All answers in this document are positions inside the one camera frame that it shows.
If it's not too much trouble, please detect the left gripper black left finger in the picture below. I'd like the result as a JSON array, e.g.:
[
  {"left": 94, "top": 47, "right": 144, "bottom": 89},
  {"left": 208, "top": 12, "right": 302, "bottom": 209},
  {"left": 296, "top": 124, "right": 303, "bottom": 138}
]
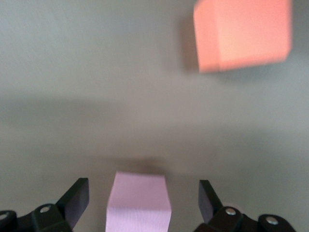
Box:
[{"left": 0, "top": 178, "right": 90, "bottom": 232}]

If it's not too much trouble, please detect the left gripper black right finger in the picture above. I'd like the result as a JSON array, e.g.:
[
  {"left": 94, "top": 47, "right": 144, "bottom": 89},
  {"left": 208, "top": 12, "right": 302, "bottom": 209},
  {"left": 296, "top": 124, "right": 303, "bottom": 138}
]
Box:
[{"left": 198, "top": 180, "right": 296, "bottom": 232}]

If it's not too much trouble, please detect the pink foam cube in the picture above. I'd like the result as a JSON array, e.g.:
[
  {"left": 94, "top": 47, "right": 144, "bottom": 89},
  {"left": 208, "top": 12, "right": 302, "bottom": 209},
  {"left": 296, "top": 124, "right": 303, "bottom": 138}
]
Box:
[{"left": 105, "top": 171, "right": 172, "bottom": 232}]

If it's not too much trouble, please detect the orange foam cube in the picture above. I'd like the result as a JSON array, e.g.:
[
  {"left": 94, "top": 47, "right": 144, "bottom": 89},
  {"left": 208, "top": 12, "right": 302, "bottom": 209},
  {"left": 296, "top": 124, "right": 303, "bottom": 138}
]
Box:
[{"left": 193, "top": 0, "right": 293, "bottom": 74}]

